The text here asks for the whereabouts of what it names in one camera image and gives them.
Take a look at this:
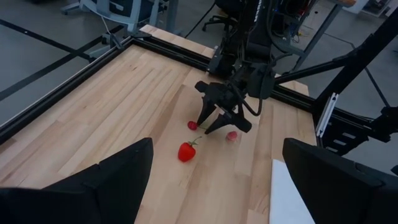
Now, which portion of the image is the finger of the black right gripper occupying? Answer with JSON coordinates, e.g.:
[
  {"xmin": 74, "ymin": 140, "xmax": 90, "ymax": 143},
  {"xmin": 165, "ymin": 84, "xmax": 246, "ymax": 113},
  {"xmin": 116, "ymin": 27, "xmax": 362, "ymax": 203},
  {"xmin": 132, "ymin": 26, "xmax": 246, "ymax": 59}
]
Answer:
[
  {"xmin": 197, "ymin": 96, "xmax": 218, "ymax": 126},
  {"xmin": 204, "ymin": 112, "xmax": 253, "ymax": 136}
]

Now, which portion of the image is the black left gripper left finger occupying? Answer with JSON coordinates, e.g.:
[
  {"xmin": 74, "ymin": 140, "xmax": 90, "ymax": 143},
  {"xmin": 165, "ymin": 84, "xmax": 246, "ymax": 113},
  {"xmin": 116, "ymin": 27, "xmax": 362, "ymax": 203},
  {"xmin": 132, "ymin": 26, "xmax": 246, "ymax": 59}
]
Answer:
[{"xmin": 0, "ymin": 137, "xmax": 154, "ymax": 224}]

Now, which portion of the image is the desk with grey leg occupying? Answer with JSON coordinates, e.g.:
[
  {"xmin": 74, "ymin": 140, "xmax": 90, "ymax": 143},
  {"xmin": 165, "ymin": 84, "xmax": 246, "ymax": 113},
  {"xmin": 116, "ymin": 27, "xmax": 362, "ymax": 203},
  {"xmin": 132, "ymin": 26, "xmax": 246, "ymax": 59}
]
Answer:
[{"xmin": 273, "ymin": 0, "xmax": 357, "ymax": 73}]

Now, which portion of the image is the black office chair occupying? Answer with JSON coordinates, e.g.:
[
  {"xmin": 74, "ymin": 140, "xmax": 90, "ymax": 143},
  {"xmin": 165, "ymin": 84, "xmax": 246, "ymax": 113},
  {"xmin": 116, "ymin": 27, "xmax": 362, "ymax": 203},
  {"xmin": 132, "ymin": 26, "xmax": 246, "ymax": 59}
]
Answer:
[{"xmin": 201, "ymin": 0, "xmax": 249, "ymax": 32}]

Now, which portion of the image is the white folded cloth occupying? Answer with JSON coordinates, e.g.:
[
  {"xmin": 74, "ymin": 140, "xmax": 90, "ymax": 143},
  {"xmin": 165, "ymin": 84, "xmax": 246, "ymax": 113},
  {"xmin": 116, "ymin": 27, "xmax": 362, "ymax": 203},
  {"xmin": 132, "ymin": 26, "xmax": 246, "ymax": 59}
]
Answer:
[{"xmin": 269, "ymin": 159, "xmax": 317, "ymax": 224}]

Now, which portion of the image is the red toy strawberry with leaves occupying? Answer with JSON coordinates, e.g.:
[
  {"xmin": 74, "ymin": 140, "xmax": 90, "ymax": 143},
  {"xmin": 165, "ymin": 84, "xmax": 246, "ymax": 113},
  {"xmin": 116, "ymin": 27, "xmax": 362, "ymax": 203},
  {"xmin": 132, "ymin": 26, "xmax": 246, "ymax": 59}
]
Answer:
[{"xmin": 177, "ymin": 136, "xmax": 203, "ymax": 163}]

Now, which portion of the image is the white metal bracket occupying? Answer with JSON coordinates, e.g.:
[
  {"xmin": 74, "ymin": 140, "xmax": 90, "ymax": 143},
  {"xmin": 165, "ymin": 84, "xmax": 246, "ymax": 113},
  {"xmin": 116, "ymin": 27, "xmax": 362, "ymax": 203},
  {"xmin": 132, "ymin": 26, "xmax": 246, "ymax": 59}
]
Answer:
[{"xmin": 315, "ymin": 92, "xmax": 339, "ymax": 138}]

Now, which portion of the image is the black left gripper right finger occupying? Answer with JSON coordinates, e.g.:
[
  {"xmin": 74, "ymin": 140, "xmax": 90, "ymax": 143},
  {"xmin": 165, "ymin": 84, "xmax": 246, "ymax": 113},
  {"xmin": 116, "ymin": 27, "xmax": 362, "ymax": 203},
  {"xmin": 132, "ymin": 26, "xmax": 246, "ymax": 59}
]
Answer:
[{"xmin": 282, "ymin": 138, "xmax": 398, "ymax": 224}]

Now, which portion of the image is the black aluminium table frame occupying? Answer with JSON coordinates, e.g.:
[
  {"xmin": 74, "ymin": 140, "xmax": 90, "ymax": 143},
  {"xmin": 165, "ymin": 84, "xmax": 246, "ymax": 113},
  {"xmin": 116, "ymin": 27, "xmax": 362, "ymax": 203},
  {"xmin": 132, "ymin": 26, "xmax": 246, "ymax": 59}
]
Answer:
[{"xmin": 0, "ymin": 29, "xmax": 398, "ymax": 175}]

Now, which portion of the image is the red toy cherry with stem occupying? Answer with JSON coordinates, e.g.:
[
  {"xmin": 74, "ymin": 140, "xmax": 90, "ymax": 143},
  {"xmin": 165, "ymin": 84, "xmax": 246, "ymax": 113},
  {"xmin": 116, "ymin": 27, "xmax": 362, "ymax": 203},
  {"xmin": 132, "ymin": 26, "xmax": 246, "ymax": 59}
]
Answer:
[{"xmin": 187, "ymin": 120, "xmax": 208, "ymax": 131}]

